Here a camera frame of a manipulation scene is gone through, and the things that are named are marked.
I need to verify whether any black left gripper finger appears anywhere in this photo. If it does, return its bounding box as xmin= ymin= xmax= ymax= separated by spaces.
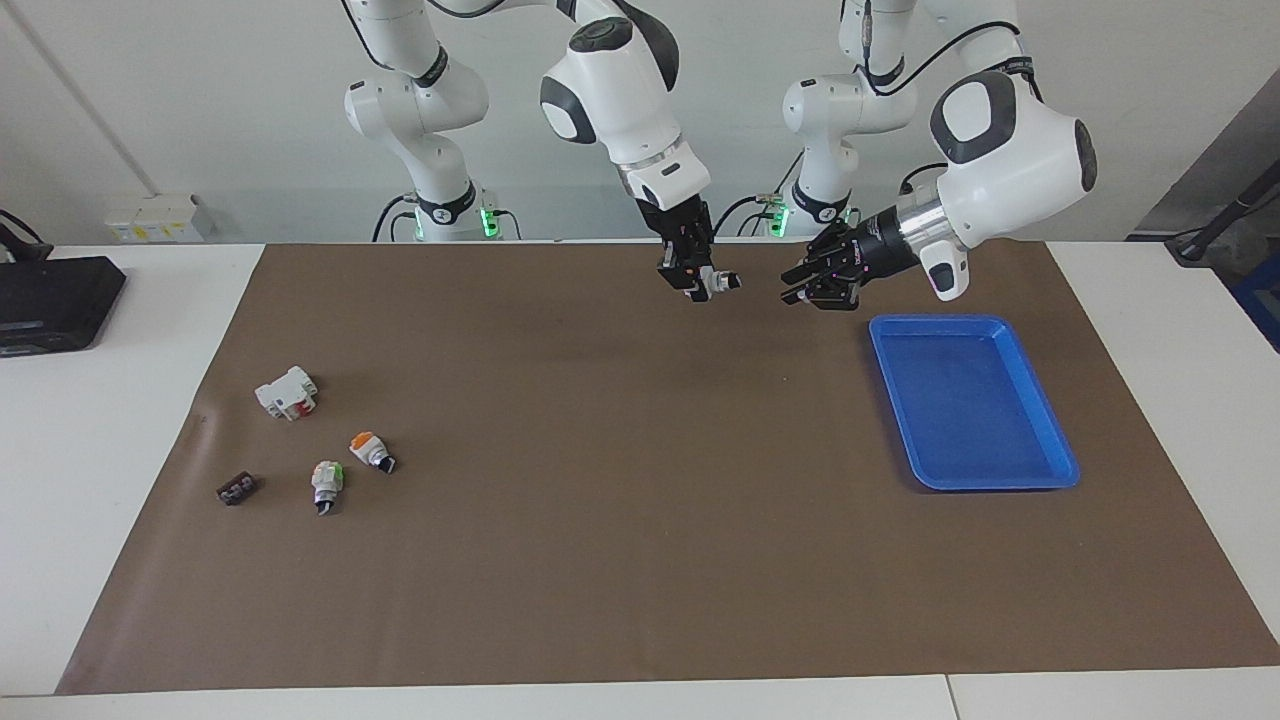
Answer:
xmin=782 ymin=222 xmax=856 ymax=281
xmin=783 ymin=270 xmax=859 ymax=311

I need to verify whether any black cable by electronics box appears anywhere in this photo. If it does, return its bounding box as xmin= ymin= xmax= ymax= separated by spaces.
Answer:
xmin=0 ymin=208 xmax=53 ymax=264

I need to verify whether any white circuit breaker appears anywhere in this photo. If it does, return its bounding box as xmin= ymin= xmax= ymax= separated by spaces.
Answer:
xmin=254 ymin=366 xmax=320 ymax=422

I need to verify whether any brown table mat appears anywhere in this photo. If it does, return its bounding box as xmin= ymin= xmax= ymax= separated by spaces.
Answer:
xmin=55 ymin=238 xmax=1280 ymax=696

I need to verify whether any black electronics box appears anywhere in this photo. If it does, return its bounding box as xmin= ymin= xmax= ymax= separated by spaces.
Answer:
xmin=0 ymin=256 xmax=128 ymax=358

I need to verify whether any black left base cable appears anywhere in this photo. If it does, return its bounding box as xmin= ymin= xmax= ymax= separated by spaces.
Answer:
xmin=712 ymin=148 xmax=807 ymax=239

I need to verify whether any blue plastic tray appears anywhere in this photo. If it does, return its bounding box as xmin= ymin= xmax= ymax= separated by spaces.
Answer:
xmin=868 ymin=313 xmax=1081 ymax=492

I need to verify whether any black base cable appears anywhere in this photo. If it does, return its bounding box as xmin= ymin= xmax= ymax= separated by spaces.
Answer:
xmin=712 ymin=148 xmax=807 ymax=239
xmin=372 ymin=193 xmax=421 ymax=244

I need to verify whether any black right base cable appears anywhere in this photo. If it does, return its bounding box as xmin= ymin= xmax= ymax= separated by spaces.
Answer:
xmin=372 ymin=193 xmax=421 ymax=244

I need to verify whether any green white rotary switch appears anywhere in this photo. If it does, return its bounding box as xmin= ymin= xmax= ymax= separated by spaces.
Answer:
xmin=311 ymin=460 xmax=346 ymax=517

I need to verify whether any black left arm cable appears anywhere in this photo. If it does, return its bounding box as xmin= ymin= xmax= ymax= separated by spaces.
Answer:
xmin=862 ymin=0 xmax=1041 ymax=196

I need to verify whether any black tripod stand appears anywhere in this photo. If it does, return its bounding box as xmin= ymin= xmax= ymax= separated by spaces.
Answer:
xmin=1165 ymin=160 xmax=1280 ymax=267

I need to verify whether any blue crate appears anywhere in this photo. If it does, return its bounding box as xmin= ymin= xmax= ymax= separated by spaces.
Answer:
xmin=1232 ymin=275 xmax=1280 ymax=353

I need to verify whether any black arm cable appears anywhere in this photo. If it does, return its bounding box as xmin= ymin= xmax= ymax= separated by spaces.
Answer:
xmin=862 ymin=0 xmax=1041 ymax=196
xmin=338 ymin=0 xmax=561 ymax=61

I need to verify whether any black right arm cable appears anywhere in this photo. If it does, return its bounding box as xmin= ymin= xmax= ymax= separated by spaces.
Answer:
xmin=338 ymin=0 xmax=561 ymax=61

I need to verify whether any white wall socket box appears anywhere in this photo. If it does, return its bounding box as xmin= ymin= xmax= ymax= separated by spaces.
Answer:
xmin=105 ymin=193 xmax=216 ymax=244

